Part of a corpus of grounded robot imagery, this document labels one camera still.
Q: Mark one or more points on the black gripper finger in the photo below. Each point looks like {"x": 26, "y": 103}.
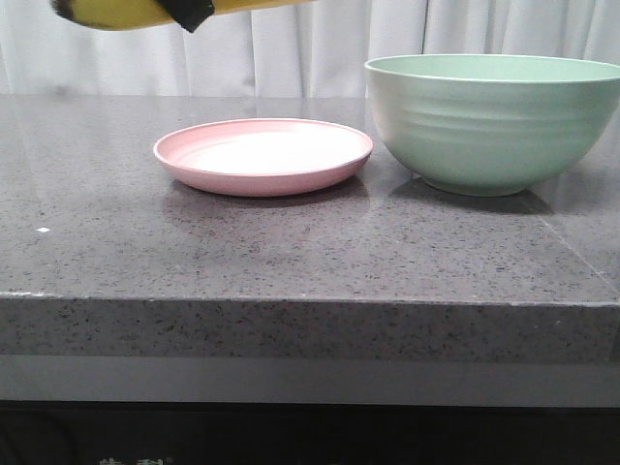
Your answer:
{"x": 189, "y": 14}

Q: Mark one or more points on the yellow banana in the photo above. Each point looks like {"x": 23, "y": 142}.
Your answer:
{"x": 117, "y": 15}

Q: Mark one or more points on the pink plate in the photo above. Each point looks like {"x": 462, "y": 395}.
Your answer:
{"x": 263, "y": 157}

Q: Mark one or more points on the green bowl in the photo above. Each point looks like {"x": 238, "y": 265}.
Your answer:
{"x": 489, "y": 125}

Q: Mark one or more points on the white curtain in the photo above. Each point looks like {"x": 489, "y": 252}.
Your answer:
{"x": 314, "y": 49}

